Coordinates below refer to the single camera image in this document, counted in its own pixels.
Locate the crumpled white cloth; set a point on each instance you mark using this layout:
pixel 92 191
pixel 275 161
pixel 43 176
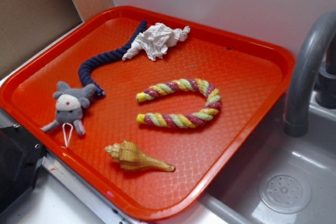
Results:
pixel 156 41

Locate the multicolour twisted rope toy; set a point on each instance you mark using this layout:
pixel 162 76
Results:
pixel 181 121

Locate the grey plastic sink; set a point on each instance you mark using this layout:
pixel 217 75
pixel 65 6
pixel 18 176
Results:
pixel 234 196

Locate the wooden board panel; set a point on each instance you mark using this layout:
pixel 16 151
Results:
pixel 29 26

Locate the tan conch shell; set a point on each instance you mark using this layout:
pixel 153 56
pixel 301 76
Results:
pixel 132 159

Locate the dark faucet handle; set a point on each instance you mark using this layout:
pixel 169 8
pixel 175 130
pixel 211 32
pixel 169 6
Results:
pixel 325 96

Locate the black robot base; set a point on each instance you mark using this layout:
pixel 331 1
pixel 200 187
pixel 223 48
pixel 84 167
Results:
pixel 21 158

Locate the round sink drain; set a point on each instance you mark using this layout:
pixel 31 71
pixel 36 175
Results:
pixel 285 191

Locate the orange plastic tray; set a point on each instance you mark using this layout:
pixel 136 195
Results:
pixel 250 75

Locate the grey curved faucet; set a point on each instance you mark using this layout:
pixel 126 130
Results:
pixel 305 74

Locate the grey plush animal toy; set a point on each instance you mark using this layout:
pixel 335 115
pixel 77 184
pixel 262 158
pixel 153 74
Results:
pixel 70 104

